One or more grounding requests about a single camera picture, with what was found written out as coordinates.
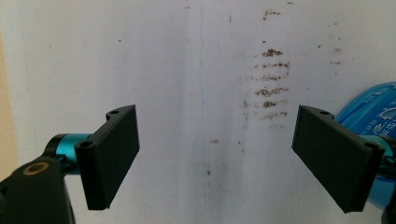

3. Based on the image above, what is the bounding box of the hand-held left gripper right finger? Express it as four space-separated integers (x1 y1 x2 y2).
291 105 396 214

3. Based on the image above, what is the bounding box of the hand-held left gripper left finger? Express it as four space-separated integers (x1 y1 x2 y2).
44 104 141 211

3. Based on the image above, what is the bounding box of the blue plastic container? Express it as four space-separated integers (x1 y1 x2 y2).
334 81 396 211

